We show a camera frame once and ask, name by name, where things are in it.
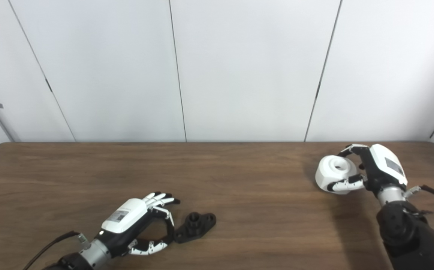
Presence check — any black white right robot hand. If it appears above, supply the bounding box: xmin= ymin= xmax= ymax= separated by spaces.
xmin=326 ymin=144 xmax=408 ymax=197

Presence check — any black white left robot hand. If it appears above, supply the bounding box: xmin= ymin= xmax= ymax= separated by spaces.
xmin=99 ymin=192 xmax=181 ymax=257

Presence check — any round white plastic piece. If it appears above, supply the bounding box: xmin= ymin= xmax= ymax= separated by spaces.
xmin=315 ymin=155 xmax=364 ymax=195

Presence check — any black flanged holder part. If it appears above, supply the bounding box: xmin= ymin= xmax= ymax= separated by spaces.
xmin=175 ymin=212 xmax=217 ymax=243

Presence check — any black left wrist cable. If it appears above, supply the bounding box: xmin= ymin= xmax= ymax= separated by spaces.
xmin=23 ymin=231 xmax=81 ymax=270

